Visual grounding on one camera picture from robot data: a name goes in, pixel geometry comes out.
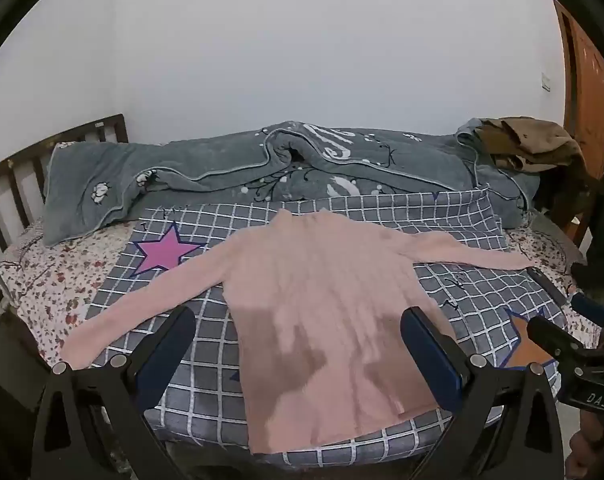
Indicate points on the grey checked star blanket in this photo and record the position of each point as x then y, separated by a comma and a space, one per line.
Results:
482, 295

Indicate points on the person's right hand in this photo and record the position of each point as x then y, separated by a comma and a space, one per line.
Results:
594, 445

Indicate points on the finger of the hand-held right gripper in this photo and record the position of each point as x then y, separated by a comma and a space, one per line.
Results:
594, 310
552, 335

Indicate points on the brown wooden door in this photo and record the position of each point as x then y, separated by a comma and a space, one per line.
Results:
587, 85

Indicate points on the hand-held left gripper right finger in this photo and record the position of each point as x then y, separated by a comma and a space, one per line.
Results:
432, 355

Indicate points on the grey fleece quilt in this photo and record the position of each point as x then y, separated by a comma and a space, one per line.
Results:
207, 160

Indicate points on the pink knit sweater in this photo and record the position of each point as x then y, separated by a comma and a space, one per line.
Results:
322, 310

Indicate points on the floral bed sheet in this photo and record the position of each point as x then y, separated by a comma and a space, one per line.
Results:
57, 280

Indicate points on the white wall switch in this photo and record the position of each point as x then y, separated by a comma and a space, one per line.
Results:
546, 81

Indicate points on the brown clothes pile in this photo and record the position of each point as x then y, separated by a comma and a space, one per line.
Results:
532, 145

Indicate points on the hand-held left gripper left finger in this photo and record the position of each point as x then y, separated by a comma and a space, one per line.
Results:
164, 350

